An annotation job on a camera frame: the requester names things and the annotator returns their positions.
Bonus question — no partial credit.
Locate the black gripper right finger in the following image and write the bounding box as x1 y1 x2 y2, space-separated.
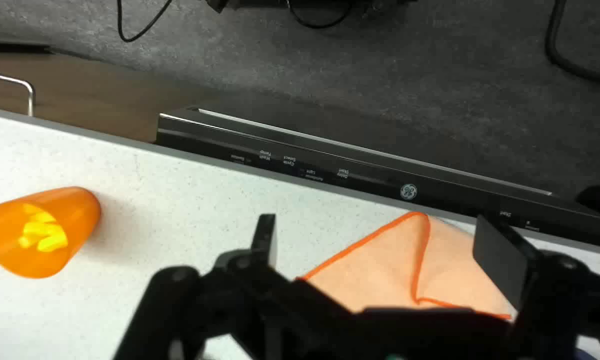
473 214 600 360

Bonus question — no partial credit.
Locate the thick black floor cable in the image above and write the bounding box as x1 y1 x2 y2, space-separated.
545 0 600 89

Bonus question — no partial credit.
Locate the thin black floor cable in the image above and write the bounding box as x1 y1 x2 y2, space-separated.
117 0 176 44

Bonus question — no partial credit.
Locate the orange translucent plastic cup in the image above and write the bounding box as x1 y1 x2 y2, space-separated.
0 187 105 280

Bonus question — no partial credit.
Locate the wooden base cabinet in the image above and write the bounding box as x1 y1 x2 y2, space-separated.
0 46 203 145

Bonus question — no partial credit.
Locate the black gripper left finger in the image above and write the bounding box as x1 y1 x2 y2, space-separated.
112 212 303 360

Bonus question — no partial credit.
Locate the orange cloth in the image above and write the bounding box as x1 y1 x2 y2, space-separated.
300 211 519 322

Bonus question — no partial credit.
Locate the metal drawer handle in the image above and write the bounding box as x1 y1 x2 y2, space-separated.
0 49 37 119

